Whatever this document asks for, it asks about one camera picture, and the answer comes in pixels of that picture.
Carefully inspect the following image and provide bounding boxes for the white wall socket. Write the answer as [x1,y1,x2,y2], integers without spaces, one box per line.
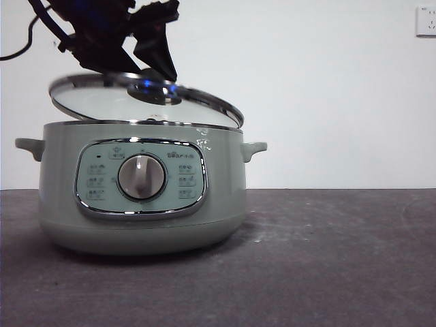
[415,5,436,38]

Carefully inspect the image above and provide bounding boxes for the pale green electric pot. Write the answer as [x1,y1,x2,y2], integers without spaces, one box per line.
[14,119,268,256]

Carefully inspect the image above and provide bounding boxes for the thick black cable loop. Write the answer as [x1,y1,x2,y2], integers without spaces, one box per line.
[28,0,74,42]

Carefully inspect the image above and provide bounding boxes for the glass lid with green knob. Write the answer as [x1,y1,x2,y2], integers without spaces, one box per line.
[48,69,245,129]

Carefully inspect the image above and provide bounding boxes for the thin black cable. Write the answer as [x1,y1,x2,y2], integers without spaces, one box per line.
[0,15,39,61]

